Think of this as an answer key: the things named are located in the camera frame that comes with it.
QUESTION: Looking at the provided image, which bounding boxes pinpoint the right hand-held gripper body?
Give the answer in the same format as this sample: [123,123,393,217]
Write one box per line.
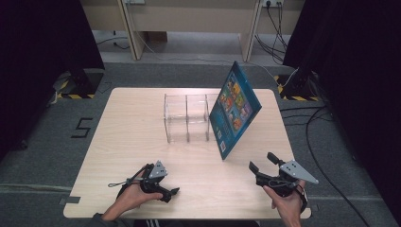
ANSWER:
[255,159,320,199]

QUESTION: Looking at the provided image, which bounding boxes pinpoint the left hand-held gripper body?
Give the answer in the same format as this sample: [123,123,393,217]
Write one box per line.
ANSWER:
[140,160,169,195]

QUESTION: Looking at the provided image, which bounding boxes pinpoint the blue children's picture book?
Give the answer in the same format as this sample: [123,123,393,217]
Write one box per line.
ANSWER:
[208,61,263,161]

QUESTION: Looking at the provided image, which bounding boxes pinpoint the clear acrylic divided organizer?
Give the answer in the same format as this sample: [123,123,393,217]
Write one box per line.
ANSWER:
[163,93,222,145]

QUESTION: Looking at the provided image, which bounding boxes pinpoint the person's right hand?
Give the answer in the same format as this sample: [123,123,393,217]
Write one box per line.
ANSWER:
[262,179,307,227]

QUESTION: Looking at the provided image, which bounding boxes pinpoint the person's left hand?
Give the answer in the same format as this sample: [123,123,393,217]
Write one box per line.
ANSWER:
[105,180,165,219]

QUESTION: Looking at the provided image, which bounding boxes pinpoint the black stand base hazard tape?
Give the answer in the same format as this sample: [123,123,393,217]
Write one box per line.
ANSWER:
[273,67,320,102]
[51,68,105,100]

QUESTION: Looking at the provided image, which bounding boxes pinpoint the grey floor tape patch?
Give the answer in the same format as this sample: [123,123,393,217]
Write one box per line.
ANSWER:
[59,195,81,206]

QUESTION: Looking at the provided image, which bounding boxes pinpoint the black curtain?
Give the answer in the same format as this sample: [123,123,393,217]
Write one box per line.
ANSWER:
[0,0,107,160]
[283,0,401,223]

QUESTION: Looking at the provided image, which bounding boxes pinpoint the beige wooden desk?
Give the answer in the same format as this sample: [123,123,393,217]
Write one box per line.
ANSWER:
[80,0,306,62]

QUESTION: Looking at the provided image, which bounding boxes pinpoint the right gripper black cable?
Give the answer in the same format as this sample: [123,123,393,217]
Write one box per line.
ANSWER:
[293,183,309,214]

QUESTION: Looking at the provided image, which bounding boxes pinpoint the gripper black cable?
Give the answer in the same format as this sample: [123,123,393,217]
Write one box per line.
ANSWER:
[107,165,151,200]
[293,183,309,214]

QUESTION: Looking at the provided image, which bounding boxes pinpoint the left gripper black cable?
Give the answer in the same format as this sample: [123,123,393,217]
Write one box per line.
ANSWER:
[107,165,151,200]

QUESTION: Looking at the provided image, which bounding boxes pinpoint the long black floor cable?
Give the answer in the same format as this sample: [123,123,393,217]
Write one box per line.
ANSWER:
[305,106,373,227]

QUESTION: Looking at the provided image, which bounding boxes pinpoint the thin black floor cables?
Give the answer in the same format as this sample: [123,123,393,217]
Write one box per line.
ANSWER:
[279,106,335,127]

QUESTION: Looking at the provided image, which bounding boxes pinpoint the bundle of black power cables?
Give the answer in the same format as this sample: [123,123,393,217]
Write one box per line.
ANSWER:
[253,1,289,65]

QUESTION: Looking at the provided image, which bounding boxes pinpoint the short black floor cable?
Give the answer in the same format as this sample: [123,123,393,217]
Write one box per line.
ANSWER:
[96,30,131,51]

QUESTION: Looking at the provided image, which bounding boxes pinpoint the white wall power outlet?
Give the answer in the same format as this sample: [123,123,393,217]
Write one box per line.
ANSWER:
[261,0,285,9]

